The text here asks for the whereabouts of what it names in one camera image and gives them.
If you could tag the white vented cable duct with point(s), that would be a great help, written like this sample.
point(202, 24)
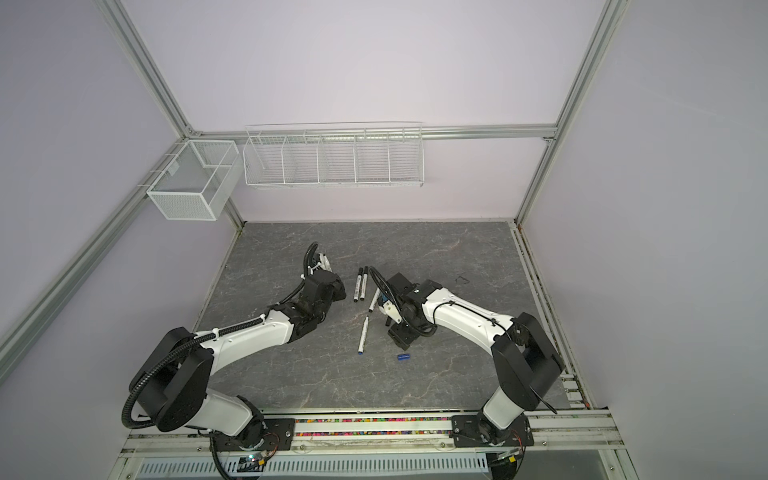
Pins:
point(322, 466)

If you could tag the white mesh box basket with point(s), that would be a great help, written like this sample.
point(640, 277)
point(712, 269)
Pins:
point(198, 181)

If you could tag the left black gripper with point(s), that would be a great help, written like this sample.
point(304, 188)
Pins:
point(340, 293)

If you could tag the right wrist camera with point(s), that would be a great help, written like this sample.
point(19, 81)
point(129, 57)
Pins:
point(389, 309)

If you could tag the white wire wall basket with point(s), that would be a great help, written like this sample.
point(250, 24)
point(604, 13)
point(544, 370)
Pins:
point(334, 154)

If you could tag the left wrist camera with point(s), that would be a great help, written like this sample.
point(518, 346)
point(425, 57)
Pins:
point(322, 262)

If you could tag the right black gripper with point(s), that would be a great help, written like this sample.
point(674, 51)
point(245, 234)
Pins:
point(400, 336)

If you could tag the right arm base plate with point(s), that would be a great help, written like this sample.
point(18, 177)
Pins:
point(474, 431)

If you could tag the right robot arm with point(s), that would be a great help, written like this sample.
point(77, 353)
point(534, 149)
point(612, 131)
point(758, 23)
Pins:
point(526, 362)

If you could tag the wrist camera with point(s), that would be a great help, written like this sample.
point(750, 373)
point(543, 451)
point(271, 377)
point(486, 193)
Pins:
point(322, 262)
point(389, 309)

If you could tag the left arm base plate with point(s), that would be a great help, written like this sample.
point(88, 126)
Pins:
point(269, 435)

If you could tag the white marker pen blue tip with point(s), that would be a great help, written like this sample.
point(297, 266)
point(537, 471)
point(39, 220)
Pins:
point(363, 335)

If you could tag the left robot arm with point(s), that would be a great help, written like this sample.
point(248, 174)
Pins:
point(171, 389)

